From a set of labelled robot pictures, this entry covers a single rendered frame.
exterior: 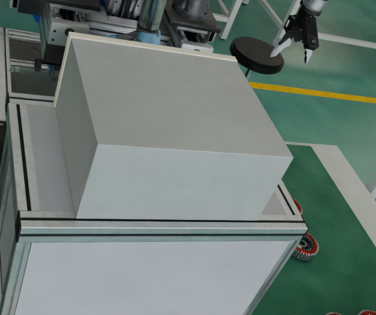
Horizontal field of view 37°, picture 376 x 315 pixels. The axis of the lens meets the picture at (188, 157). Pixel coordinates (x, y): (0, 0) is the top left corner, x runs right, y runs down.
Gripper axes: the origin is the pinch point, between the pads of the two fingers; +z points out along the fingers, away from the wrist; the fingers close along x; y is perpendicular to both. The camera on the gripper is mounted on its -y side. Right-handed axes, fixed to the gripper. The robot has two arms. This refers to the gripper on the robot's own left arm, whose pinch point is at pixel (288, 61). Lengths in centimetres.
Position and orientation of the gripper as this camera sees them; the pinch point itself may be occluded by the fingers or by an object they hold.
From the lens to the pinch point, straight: 201.7
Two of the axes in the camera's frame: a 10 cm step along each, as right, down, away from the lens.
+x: -9.1, -0.7, -4.0
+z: -3.2, 7.4, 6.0
